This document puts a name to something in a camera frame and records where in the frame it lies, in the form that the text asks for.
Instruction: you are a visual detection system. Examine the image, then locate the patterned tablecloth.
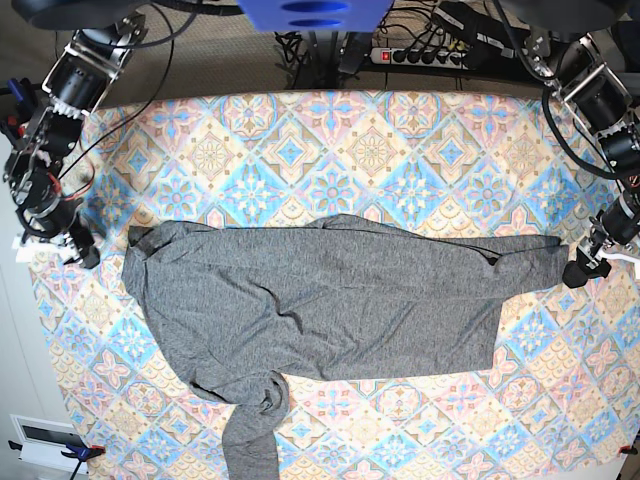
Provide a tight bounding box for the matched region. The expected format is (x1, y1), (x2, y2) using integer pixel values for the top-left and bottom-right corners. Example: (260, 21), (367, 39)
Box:
(30, 92), (639, 479)

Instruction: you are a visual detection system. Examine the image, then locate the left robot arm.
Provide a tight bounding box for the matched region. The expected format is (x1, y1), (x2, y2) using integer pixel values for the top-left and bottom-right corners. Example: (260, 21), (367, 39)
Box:
(520, 27), (639, 289)

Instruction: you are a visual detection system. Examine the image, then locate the red clamp bottom right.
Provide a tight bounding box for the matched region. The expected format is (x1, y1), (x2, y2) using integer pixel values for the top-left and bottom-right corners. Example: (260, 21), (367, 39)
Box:
(618, 445), (639, 456)

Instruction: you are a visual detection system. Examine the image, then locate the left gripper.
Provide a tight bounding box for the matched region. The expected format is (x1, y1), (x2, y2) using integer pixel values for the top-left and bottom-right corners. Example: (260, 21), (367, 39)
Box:
(562, 212), (639, 289)

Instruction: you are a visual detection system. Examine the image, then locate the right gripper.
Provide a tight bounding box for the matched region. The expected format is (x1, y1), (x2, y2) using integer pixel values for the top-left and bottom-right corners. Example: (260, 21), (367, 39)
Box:
(12, 200), (100, 270)

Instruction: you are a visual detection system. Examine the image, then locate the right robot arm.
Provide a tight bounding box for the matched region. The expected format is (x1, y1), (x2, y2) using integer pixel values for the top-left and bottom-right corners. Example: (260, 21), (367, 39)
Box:
(1, 12), (148, 269)

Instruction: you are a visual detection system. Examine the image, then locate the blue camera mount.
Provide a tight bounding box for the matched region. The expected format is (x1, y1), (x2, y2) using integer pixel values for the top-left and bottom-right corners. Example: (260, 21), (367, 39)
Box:
(237, 0), (393, 33)

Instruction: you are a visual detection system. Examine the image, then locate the white wall box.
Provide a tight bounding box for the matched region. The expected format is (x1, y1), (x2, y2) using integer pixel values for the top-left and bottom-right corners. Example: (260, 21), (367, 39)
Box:
(9, 414), (83, 473)

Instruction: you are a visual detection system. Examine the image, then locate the red black clamp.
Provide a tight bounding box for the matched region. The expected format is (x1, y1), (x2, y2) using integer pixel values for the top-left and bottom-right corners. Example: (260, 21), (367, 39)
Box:
(1, 115), (37, 162)

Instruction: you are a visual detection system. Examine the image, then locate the grey t-shirt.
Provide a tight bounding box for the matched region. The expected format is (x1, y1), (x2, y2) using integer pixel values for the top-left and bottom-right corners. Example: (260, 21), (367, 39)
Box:
(121, 215), (568, 479)

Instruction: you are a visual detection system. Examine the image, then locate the white power strip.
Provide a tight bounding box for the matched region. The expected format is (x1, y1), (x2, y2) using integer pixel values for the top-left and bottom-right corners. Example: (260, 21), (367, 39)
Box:
(369, 41), (468, 70)

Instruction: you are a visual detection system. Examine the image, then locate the blue clamp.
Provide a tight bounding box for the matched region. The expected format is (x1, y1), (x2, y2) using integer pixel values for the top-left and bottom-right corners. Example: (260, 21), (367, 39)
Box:
(7, 78), (39, 115)

